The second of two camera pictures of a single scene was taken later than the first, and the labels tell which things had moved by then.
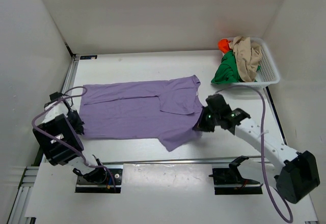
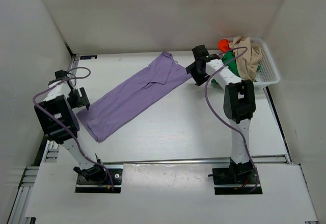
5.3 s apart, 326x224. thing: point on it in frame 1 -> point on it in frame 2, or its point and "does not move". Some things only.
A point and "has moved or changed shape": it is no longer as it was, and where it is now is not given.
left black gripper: (77, 121) -> (82, 98)
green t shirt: (227, 72) does not move
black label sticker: (88, 57) does not move
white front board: (155, 192) does not move
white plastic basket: (268, 73) does not move
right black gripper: (202, 123) -> (194, 71)
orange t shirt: (223, 45) does not move
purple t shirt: (168, 110) has moved or changed shape
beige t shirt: (248, 55) does not move
